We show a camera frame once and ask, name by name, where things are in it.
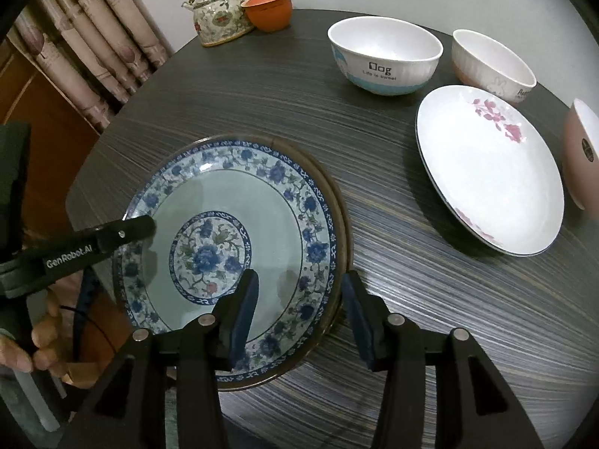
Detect small blue floral plate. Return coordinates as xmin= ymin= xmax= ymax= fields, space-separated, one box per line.
xmin=113 ymin=142 xmax=335 ymax=376

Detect white plate pink flowers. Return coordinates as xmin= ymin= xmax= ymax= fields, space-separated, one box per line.
xmin=415 ymin=85 xmax=565 ymax=256

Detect large pink bowl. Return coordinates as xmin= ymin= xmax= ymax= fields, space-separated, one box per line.
xmin=562 ymin=98 xmax=599 ymax=220

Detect white bowl pink base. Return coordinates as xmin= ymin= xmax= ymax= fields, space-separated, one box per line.
xmin=452 ymin=30 xmax=537 ymax=104

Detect white bowl blue Dog print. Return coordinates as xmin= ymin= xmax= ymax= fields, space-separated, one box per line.
xmin=327 ymin=16 xmax=444 ymax=96

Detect person's left hand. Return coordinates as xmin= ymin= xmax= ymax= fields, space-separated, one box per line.
xmin=0 ymin=290 xmax=67 ymax=378

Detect large blue floral plate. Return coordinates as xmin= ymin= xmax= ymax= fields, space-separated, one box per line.
xmin=180 ymin=134 xmax=353 ymax=391

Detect beige patterned curtain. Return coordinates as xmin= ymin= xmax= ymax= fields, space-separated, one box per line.
xmin=7 ymin=0 xmax=170 ymax=131

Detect floral ceramic teapot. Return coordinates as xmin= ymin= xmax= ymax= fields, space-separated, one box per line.
xmin=182 ymin=0 xmax=255 ymax=48

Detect orange lidded cup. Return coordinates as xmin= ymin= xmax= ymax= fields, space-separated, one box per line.
xmin=241 ymin=0 xmax=294 ymax=33

